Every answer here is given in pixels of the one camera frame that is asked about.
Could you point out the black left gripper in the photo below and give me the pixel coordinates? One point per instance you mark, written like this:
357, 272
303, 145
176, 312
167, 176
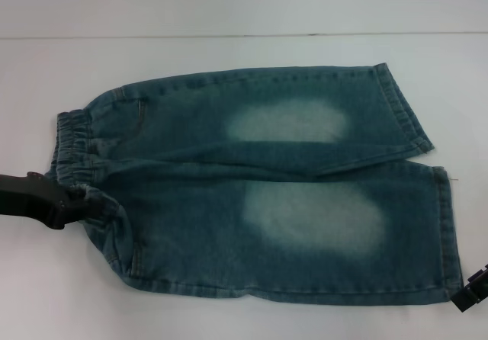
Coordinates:
26, 195

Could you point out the blue denim shorts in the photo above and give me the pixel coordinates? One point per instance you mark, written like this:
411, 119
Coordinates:
228, 241

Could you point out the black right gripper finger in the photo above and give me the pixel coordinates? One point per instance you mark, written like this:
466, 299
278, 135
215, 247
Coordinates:
478, 279
465, 302

